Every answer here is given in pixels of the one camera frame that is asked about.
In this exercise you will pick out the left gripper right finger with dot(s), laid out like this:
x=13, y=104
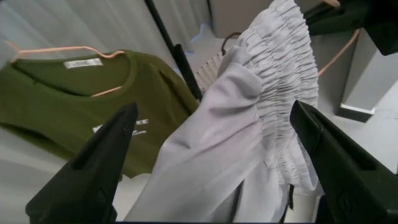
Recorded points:
x=351, y=180

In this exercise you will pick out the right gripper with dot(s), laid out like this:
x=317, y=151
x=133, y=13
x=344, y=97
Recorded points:
x=384, y=25

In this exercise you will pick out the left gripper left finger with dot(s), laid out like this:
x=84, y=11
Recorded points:
x=84, y=180

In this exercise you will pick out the pink clothes hanger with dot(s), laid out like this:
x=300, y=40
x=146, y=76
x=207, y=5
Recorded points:
x=62, y=49
x=339, y=53

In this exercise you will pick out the green printed shirt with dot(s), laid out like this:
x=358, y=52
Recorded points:
x=77, y=105

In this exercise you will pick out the pale grey garment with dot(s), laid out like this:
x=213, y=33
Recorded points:
x=224, y=140

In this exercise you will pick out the white laundry basket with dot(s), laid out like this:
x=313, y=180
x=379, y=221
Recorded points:
x=208, y=74

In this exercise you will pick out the black clothes rack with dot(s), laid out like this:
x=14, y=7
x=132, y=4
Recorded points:
x=183, y=68

